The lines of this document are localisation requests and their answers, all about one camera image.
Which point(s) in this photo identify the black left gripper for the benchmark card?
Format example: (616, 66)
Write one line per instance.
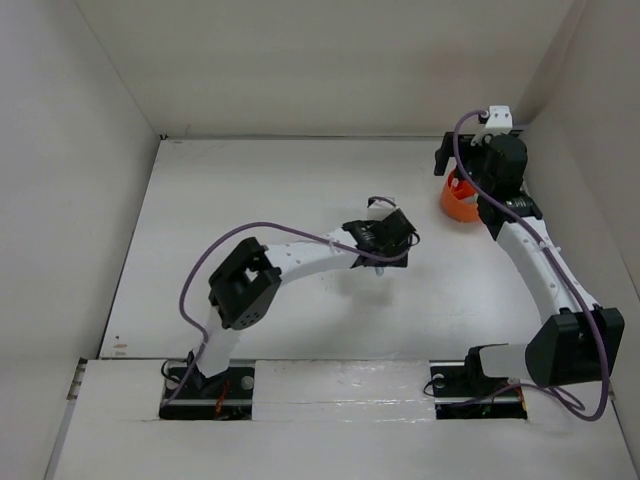
(392, 251)

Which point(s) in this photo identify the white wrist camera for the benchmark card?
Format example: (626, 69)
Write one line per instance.
(379, 208)
(493, 121)

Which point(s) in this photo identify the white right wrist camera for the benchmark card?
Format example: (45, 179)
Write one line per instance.
(493, 121)

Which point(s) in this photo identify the orange round organizer container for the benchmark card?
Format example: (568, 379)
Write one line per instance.
(458, 200)

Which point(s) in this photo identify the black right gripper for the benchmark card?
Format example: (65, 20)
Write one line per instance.
(465, 149)

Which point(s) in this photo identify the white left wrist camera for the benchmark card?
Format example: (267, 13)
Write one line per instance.
(379, 208)

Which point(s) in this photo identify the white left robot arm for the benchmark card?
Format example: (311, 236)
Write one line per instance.
(244, 285)

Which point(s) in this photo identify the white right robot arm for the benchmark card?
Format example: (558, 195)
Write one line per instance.
(579, 338)

